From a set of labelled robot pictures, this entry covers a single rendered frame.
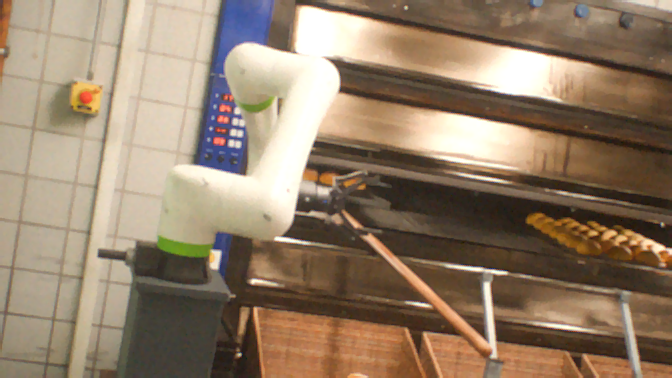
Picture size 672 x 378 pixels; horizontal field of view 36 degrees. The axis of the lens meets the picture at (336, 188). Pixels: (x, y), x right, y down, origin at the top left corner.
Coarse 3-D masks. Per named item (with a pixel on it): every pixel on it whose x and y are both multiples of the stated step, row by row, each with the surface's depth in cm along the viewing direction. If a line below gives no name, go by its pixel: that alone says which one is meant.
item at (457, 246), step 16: (304, 224) 352; (320, 224) 353; (384, 240) 358; (400, 240) 359; (416, 240) 360; (432, 240) 361; (448, 240) 363; (464, 240) 368; (480, 256) 365; (496, 256) 366; (512, 256) 367; (528, 256) 368; (544, 256) 370; (560, 256) 375; (592, 272) 374; (608, 272) 375; (624, 272) 376; (640, 272) 378; (656, 272) 381
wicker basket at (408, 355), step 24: (264, 312) 353; (288, 312) 354; (264, 336) 352; (288, 336) 354; (312, 336) 356; (336, 336) 358; (360, 336) 360; (384, 336) 362; (408, 336) 359; (264, 360) 324; (288, 360) 354; (312, 360) 355; (336, 360) 357; (360, 360) 359; (384, 360) 361; (408, 360) 354
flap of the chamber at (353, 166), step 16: (320, 160) 334; (336, 160) 335; (384, 176) 355; (400, 176) 339; (416, 176) 340; (432, 176) 341; (480, 192) 362; (496, 192) 346; (512, 192) 347; (528, 192) 349; (576, 208) 370; (592, 208) 354; (608, 208) 355; (624, 208) 356
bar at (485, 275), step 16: (272, 240) 312; (288, 240) 313; (304, 240) 315; (352, 256) 318; (368, 256) 318; (400, 256) 321; (464, 272) 325; (480, 272) 326; (496, 272) 327; (512, 272) 330; (560, 288) 332; (576, 288) 333; (592, 288) 334; (608, 288) 336; (624, 304) 336; (624, 320) 333; (496, 368) 308
